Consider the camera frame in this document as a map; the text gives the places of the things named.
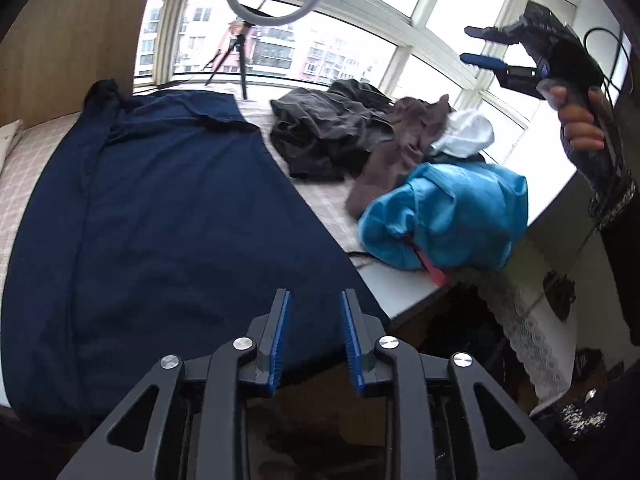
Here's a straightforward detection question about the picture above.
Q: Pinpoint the person's right forearm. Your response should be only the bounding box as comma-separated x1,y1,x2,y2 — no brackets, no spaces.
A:
562,95,640,346

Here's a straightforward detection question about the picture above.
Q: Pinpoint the navy blue garment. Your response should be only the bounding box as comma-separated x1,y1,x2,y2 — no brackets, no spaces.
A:
0,79,391,431

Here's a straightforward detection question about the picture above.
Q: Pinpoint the light wooden cabinet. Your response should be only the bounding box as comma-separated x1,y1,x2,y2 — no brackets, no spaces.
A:
0,0,166,128

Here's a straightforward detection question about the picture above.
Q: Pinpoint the pink apartment building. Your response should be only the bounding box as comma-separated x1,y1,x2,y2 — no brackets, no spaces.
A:
215,20,396,86

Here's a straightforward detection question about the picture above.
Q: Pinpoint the person's dark clothing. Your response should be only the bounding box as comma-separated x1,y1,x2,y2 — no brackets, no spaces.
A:
530,370,640,480

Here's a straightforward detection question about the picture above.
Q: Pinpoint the white lace cloth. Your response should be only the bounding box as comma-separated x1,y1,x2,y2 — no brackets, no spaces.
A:
455,270,578,401

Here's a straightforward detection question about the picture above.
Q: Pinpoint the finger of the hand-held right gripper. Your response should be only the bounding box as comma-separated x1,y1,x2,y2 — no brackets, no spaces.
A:
460,52,543,95
464,17,531,47

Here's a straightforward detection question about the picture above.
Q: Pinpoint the dark small bag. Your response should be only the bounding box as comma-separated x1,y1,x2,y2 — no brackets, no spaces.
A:
542,270,576,321

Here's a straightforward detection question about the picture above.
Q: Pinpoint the person's right hand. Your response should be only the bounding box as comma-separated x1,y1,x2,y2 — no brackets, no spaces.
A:
547,85,608,153

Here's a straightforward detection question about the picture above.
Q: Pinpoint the light blue garment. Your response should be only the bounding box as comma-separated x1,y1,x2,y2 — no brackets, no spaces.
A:
357,161,529,272

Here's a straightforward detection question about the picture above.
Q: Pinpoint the white window frame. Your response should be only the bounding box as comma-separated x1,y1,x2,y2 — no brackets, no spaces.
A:
132,0,581,131

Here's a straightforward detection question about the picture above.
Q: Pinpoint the white garment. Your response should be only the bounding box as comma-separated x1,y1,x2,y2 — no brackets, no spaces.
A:
430,110,496,158

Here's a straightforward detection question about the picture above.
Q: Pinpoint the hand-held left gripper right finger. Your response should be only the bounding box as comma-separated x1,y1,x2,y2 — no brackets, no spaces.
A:
340,288,576,480

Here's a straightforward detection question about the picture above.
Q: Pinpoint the cream folded cloth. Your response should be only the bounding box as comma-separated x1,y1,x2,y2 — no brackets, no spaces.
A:
0,119,25,171

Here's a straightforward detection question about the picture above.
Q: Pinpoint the dark grey garment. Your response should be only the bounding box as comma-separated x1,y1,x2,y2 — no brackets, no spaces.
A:
270,79,398,181

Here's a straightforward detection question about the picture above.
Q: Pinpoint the brown garment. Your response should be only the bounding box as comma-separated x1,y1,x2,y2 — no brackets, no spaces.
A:
345,94,456,221

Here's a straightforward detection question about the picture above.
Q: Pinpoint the pink cloth strap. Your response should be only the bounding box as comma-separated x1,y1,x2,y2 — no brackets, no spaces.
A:
410,245,451,288

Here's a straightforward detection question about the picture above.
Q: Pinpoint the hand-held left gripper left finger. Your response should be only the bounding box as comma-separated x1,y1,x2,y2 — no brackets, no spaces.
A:
57,288,292,480

